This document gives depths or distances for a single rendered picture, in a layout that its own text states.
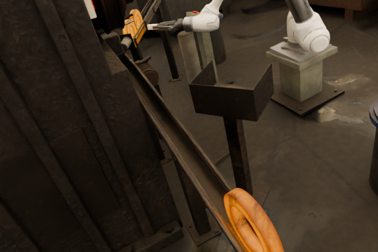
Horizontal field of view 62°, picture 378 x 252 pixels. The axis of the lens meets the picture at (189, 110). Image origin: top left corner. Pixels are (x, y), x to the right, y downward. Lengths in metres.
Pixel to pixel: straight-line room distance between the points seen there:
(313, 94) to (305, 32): 0.59
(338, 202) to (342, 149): 0.37
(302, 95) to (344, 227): 0.98
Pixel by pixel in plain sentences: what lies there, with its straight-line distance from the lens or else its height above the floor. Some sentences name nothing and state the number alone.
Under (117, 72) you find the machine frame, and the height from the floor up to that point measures 0.87.
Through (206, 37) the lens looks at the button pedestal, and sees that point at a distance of 2.46.
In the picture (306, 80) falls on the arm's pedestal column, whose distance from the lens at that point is 2.23.
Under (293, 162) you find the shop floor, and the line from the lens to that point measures 1.84.
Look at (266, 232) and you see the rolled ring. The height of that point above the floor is 0.72.
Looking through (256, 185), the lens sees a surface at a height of 0.01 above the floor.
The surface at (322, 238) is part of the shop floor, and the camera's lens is 1.55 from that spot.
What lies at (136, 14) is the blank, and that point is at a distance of 2.21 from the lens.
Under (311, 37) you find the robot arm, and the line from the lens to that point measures 1.86.
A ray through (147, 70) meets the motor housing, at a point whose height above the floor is 0.53.
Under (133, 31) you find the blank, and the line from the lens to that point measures 2.12.
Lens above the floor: 1.28
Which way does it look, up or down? 32 degrees down
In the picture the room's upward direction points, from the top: 14 degrees counter-clockwise
